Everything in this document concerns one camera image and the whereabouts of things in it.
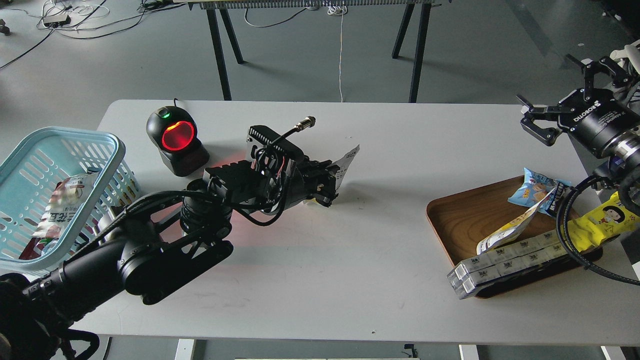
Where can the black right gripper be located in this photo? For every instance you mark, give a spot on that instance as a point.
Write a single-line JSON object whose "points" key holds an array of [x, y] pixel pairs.
{"points": [[597, 122]]}

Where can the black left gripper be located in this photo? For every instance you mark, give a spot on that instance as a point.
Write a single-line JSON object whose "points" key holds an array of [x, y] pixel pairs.
{"points": [[268, 172]]}

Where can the yellow nut snack pouch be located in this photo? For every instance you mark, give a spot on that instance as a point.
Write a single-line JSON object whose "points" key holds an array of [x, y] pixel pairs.
{"points": [[342, 167]]}

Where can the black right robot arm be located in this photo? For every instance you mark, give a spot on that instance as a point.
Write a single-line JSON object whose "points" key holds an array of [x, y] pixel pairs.
{"points": [[542, 123]]}

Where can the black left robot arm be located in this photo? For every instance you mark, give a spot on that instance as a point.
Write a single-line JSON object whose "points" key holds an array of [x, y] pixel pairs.
{"points": [[158, 244]]}

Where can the blue snack bag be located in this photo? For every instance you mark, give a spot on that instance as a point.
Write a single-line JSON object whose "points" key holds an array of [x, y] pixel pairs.
{"points": [[540, 191]]}

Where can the yellow cartoon snack pack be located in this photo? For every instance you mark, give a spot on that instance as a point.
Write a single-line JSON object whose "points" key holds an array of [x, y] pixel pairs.
{"points": [[601, 224]]}

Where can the white yellow snack pouch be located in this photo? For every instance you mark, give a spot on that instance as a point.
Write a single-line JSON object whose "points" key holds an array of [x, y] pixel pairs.
{"points": [[508, 232]]}

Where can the silver boxed snack strip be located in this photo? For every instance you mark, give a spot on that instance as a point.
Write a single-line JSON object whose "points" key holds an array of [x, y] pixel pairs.
{"points": [[509, 267]]}

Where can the red white snack bag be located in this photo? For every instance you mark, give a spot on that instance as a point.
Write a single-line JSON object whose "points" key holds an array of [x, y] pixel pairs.
{"points": [[62, 207]]}

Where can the light blue plastic basket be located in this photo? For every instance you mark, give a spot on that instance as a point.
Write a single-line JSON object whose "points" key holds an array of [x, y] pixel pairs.
{"points": [[28, 179]]}

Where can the brown wooden tray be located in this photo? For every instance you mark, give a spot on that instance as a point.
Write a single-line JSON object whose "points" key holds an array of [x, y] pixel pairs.
{"points": [[462, 220]]}

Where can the black barcode scanner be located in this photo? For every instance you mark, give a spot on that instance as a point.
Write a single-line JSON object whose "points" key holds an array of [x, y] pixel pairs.
{"points": [[175, 134]]}

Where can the black background table legs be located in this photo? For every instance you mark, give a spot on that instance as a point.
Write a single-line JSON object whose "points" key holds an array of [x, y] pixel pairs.
{"points": [[334, 50]]}

